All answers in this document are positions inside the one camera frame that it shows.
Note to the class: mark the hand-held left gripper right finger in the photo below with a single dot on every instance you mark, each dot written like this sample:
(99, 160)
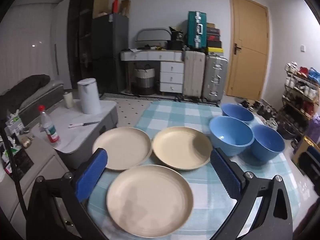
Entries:
(226, 177)

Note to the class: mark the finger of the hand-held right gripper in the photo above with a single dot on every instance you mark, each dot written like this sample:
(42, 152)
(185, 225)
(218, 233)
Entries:
(312, 165)

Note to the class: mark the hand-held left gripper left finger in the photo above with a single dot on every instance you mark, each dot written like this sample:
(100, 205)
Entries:
(92, 175)

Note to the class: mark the beige plate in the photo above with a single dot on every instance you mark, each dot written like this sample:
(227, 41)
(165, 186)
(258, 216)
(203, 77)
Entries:
(150, 200)
(122, 147)
(180, 147)

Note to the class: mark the blue bowl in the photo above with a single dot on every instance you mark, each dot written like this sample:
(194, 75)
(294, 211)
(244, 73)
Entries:
(230, 132)
(237, 112)
(267, 142)

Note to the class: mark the yellow cardboard box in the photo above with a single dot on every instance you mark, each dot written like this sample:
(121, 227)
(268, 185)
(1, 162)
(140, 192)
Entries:
(301, 147)

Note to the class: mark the purple bag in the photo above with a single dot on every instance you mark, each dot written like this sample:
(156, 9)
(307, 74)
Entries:
(313, 127)

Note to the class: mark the beige low cabinet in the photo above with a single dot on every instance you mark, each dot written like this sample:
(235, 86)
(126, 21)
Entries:
(40, 170)

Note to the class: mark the clear red capped water bottle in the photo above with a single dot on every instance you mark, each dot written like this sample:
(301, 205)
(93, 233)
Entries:
(51, 130)

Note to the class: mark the black flat box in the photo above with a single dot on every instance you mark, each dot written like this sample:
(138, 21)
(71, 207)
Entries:
(25, 161)

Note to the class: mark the metal shoe rack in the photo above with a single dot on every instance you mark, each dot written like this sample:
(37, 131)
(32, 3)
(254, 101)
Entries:
(300, 92)

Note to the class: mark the pile of shoes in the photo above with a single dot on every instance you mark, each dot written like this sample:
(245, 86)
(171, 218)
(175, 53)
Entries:
(260, 110)

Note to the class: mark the white kettle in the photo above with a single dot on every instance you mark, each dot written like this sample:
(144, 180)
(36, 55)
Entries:
(88, 97)

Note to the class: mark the cream plastic cup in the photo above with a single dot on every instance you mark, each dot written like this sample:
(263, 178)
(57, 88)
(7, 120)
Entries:
(67, 101)

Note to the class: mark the teal checked tablecloth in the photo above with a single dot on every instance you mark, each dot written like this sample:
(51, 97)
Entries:
(175, 115)

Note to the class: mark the grey mattress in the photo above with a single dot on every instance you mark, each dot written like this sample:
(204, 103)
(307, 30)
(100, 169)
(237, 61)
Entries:
(47, 95)

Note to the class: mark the green white carton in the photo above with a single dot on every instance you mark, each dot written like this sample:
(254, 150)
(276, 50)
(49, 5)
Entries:
(13, 123)

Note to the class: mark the silver suitcase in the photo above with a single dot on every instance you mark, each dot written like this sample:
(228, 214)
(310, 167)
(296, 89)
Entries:
(215, 80)

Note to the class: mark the beige suitcase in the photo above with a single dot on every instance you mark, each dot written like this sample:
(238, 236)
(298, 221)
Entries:
(193, 75)

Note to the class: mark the grey white laundry basket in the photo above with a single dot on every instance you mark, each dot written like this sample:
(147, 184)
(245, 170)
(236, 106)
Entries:
(145, 80)

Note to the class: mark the dark jacket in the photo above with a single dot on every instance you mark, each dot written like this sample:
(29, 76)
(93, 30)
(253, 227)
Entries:
(27, 85)

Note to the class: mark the white dressing table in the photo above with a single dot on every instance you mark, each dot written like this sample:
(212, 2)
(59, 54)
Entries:
(172, 76)

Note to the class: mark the black fridge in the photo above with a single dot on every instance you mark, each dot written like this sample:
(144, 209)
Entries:
(110, 55)

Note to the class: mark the wooden door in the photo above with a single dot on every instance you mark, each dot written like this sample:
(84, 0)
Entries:
(250, 50)

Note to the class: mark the stack of dark boxes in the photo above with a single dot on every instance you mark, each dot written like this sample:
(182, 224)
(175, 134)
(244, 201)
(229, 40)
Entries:
(214, 38)

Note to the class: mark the dark tall shelf unit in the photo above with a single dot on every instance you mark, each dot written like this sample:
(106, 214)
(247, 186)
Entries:
(81, 35)

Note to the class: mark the white curtain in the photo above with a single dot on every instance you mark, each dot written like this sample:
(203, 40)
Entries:
(30, 42)

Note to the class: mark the black bag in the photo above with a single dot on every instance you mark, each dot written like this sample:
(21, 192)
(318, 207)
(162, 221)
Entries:
(175, 38)

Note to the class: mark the green suitcase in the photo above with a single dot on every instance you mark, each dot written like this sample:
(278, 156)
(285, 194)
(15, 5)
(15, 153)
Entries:
(197, 30)

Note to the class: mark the grey arched mirror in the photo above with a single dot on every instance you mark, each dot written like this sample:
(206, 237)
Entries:
(152, 33)

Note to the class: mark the brown cardboard box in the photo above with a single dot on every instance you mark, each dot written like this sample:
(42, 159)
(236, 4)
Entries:
(101, 0)

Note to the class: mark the white light switch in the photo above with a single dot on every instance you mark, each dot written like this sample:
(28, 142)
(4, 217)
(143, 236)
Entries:
(302, 48)

